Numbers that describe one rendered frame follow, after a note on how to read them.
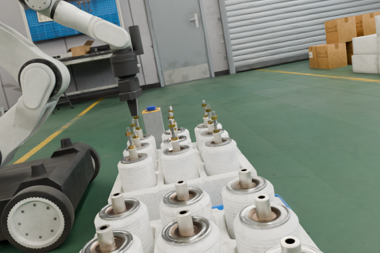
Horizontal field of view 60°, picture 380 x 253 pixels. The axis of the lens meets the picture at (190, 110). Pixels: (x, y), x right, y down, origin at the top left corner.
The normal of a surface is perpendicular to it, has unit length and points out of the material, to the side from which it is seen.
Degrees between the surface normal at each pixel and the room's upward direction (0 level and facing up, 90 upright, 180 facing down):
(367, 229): 0
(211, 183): 90
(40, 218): 90
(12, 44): 90
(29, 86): 90
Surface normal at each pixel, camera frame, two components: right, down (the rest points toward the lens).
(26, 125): -0.04, 0.54
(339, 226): -0.18, -0.97
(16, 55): 0.11, 0.15
